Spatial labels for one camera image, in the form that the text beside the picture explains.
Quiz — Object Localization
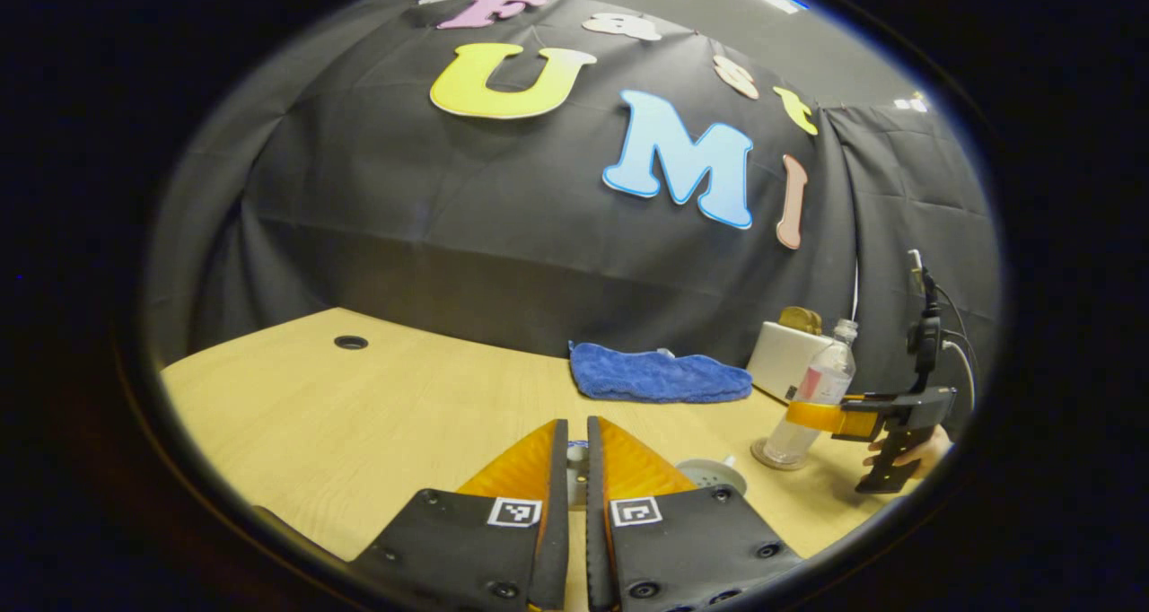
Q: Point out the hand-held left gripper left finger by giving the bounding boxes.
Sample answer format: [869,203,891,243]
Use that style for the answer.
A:
[346,417,571,612]

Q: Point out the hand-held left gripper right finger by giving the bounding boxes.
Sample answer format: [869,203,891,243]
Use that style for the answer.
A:
[585,415,804,612]

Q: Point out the clear water bottle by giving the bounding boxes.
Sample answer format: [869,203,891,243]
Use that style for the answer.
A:
[763,319,859,468]

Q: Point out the round beige coaster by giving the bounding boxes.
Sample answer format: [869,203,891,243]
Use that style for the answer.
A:
[750,437,813,472]

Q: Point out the white toaster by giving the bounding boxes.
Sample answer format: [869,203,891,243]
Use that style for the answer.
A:
[746,320,840,404]

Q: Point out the blue towel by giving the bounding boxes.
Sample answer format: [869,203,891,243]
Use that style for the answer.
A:
[569,341,754,405]

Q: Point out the black backdrop cloth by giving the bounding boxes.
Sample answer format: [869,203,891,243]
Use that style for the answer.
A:
[148,0,1002,433]

